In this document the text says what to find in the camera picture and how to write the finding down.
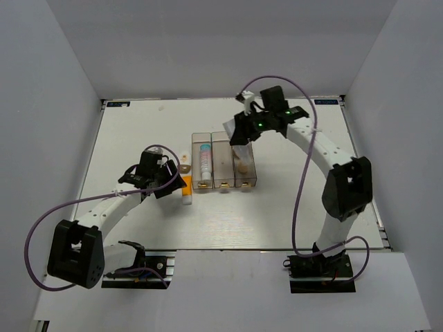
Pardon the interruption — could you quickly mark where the blue label sticker right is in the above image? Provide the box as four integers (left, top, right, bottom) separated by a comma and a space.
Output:
314, 99, 339, 105

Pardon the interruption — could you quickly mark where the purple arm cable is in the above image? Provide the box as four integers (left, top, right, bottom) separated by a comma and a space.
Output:
235, 75, 370, 283
26, 144, 181, 290

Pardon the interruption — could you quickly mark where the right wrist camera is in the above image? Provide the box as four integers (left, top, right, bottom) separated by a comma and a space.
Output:
235, 90, 255, 116

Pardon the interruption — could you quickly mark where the clear organizer bin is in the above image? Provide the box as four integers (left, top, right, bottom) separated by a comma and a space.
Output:
233, 144, 257, 188
211, 131, 235, 190
192, 133, 213, 190

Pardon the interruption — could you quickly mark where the white bottle brown cap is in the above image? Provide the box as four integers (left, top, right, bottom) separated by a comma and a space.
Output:
179, 151, 192, 174

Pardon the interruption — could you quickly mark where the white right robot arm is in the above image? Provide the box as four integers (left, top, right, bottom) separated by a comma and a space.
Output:
224, 86, 373, 276

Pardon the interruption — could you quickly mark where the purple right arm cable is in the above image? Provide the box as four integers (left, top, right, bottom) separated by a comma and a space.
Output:
235, 75, 370, 283

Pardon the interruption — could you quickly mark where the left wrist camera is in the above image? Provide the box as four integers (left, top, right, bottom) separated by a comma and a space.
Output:
148, 147, 163, 156

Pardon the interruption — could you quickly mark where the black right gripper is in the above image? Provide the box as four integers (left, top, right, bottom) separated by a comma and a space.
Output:
230, 107, 273, 146

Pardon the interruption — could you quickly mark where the teal pink gradient tube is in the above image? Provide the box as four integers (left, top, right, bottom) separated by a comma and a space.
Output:
199, 144, 212, 181

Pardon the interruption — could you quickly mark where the clear left organizer bin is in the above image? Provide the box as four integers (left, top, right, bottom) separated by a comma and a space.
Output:
192, 133, 213, 190

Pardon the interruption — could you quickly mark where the blue label sticker left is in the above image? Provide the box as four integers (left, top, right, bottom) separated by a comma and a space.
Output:
106, 101, 131, 108

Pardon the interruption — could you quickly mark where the clear middle organizer bin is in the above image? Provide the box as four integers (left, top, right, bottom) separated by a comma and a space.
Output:
211, 131, 235, 190

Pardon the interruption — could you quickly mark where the clear right organizer bin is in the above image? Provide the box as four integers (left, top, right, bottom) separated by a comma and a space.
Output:
233, 144, 257, 188

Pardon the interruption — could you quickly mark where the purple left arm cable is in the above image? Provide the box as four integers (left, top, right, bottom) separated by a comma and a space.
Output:
26, 144, 181, 290

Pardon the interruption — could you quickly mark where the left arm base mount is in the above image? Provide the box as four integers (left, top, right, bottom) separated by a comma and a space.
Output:
101, 241, 176, 290

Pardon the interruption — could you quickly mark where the beige makeup sponge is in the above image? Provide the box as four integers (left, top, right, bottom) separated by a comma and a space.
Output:
237, 162, 249, 174

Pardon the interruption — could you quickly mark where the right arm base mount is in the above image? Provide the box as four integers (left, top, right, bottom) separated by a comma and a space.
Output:
282, 251, 356, 294

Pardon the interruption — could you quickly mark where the clear white cosmetic tube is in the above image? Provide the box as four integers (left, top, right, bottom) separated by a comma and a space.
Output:
223, 119, 235, 140

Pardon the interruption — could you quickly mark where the blue label sticker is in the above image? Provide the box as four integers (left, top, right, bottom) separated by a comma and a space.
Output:
314, 99, 339, 105
106, 101, 131, 108

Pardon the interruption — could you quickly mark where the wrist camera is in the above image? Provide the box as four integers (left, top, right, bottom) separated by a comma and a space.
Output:
235, 90, 255, 116
148, 147, 163, 156

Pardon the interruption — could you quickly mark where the orange cream tube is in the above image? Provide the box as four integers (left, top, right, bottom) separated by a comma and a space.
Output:
181, 175, 192, 205

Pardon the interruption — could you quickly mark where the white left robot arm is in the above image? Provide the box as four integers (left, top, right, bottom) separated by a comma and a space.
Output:
47, 147, 186, 289

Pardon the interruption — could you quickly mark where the round white powder puff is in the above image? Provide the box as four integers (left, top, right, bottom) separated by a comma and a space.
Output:
232, 145, 251, 160

